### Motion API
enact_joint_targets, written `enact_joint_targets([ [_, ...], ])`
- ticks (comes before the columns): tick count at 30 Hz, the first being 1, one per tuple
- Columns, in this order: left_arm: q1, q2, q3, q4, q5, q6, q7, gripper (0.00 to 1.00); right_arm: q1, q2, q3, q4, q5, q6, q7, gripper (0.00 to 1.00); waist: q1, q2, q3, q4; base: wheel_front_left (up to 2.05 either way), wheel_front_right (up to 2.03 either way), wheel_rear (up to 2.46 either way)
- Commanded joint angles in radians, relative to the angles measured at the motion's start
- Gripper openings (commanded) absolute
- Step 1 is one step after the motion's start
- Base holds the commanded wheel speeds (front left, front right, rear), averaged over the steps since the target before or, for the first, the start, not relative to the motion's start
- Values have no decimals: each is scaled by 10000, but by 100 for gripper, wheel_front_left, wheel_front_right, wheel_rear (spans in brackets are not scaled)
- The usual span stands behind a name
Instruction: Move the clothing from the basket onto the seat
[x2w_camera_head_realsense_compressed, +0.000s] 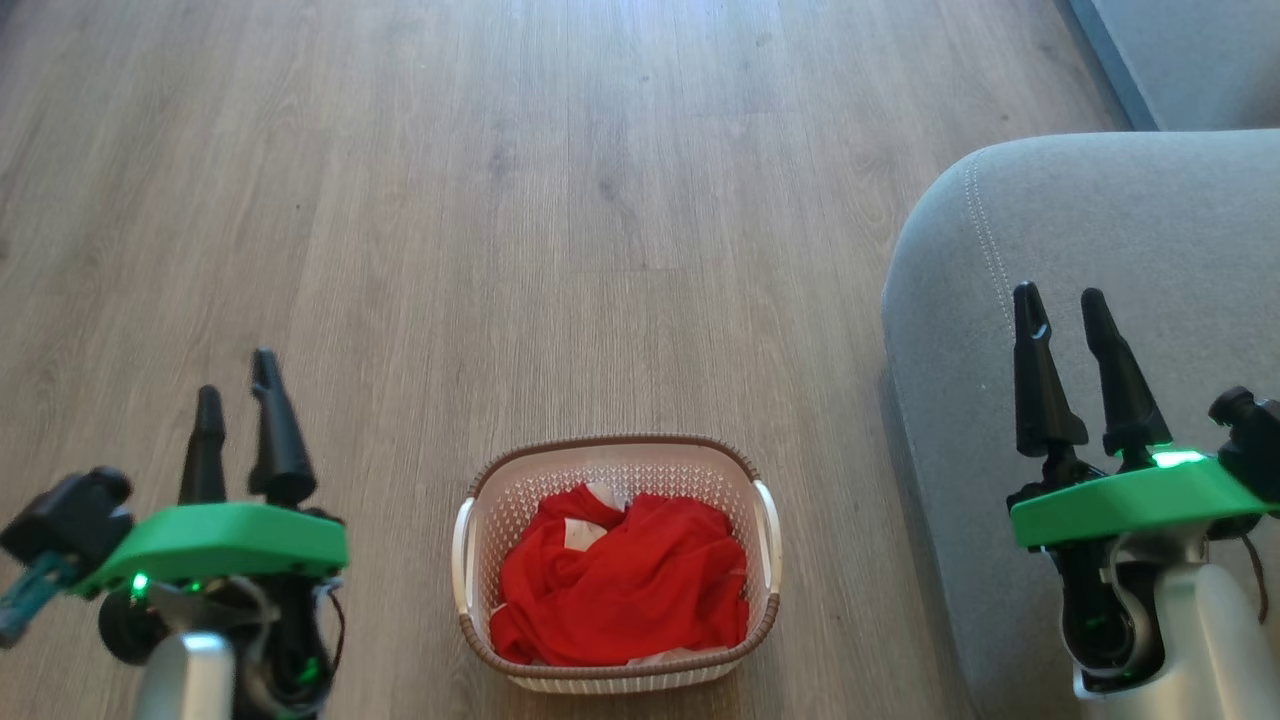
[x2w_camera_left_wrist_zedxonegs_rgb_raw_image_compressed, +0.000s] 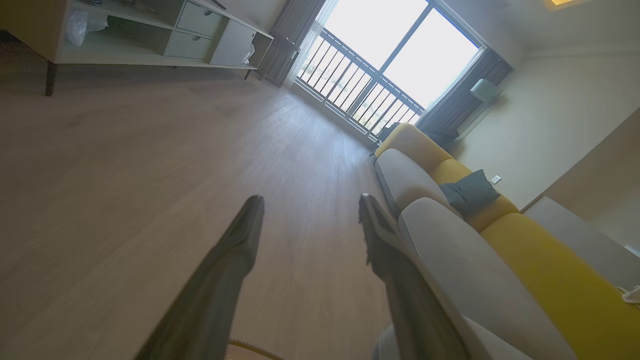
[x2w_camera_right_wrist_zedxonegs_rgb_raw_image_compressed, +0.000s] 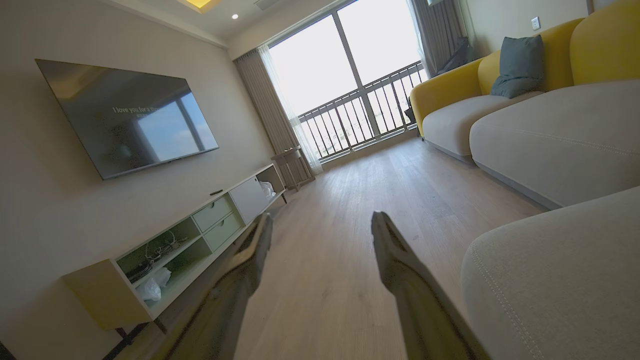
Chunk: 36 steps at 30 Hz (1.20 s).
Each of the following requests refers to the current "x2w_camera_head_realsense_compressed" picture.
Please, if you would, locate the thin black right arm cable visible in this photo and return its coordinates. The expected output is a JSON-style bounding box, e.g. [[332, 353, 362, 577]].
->
[[1240, 535, 1271, 623]]

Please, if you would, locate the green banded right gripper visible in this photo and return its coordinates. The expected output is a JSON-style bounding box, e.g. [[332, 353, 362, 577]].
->
[[1006, 282, 1280, 549]]

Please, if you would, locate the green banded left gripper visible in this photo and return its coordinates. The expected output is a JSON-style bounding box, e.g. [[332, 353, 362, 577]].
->
[[72, 347, 350, 599]]

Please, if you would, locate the cream laundry basket brown rim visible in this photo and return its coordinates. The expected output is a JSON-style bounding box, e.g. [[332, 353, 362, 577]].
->
[[452, 433, 783, 695]]

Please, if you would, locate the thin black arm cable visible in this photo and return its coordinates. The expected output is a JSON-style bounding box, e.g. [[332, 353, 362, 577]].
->
[[318, 585, 347, 661], [1240, 535, 1271, 623]]

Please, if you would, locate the grey fabric sofa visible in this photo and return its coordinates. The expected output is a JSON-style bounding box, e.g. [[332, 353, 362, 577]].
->
[[880, 129, 1280, 720]]

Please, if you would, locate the grey upholstered sofa section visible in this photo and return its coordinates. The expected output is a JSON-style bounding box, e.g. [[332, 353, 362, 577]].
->
[[1065, 0, 1280, 132]]

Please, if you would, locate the red cloth garment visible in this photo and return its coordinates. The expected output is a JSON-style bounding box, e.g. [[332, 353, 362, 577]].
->
[[489, 483, 751, 668]]

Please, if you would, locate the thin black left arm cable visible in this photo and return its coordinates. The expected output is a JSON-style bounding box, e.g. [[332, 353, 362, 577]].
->
[[318, 585, 347, 661]]

